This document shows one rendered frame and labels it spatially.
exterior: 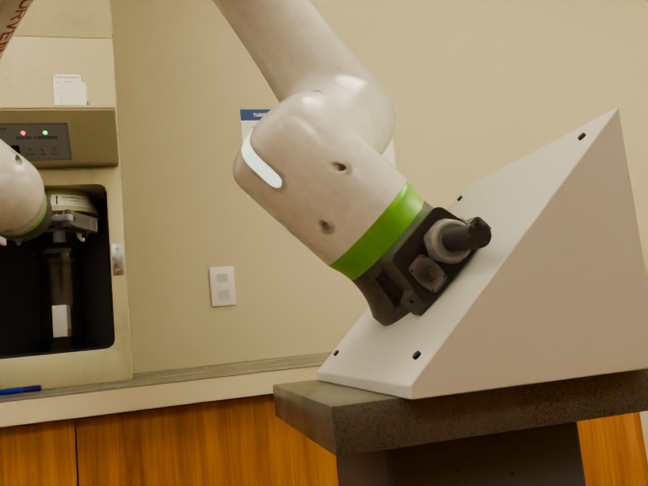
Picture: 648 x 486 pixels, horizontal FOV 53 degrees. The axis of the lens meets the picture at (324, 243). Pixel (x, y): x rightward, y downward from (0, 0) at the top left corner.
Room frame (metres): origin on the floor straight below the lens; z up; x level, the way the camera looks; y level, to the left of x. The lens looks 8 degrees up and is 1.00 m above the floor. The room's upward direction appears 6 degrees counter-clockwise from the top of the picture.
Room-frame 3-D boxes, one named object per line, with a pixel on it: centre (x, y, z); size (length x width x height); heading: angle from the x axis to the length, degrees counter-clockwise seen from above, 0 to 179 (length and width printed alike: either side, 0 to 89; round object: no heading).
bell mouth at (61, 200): (1.47, 0.60, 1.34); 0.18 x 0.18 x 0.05
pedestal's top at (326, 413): (0.73, -0.11, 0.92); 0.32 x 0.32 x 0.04; 14
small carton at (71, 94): (1.33, 0.50, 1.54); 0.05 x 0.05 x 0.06; 11
